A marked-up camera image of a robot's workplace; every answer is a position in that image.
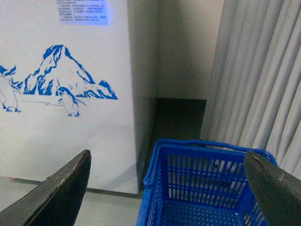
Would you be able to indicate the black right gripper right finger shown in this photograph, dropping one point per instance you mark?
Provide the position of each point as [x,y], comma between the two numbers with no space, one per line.
[277,192]

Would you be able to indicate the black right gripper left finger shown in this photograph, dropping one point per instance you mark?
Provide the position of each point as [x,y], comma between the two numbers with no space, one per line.
[54,202]

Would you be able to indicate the blue plastic shopping basket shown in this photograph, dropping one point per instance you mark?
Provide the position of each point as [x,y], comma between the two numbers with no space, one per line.
[197,183]

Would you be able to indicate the white pleated curtain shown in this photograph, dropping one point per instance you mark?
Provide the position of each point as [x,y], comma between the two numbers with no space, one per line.
[255,87]

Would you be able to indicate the white blue chest freezer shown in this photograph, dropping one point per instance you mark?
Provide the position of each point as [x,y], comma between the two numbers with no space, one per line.
[75,75]

